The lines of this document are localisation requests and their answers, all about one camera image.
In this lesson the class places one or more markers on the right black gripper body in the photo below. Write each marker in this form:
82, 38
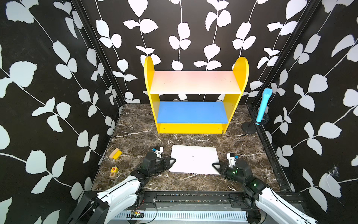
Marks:
232, 173

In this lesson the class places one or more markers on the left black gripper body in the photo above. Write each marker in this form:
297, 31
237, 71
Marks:
159, 167

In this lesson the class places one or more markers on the silver laptop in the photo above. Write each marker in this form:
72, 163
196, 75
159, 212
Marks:
194, 160

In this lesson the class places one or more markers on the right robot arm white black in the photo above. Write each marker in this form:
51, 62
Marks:
258, 194

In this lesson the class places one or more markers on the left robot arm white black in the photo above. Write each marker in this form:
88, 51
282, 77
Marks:
100, 207

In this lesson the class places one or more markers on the yellow wooden block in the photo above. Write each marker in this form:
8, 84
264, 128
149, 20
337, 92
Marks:
116, 154

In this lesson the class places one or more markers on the wooden number nine block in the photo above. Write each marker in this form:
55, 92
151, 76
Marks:
113, 173

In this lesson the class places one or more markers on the yellow shelf with coloured boards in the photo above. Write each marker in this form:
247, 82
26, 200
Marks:
195, 117

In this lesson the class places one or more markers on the small circuit board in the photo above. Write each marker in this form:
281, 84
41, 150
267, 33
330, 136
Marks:
136, 214

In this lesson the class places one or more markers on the blue toy microphone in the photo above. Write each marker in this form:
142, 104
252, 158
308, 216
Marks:
263, 105

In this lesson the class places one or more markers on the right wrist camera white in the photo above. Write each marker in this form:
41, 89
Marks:
232, 158

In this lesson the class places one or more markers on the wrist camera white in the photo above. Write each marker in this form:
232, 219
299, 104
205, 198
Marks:
232, 158
158, 151

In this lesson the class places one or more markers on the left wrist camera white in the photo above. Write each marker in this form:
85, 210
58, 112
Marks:
158, 151

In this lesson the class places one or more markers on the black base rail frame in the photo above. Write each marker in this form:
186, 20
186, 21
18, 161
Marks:
151, 199

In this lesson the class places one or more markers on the perforated white rail strip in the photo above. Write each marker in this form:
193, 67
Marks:
221, 216

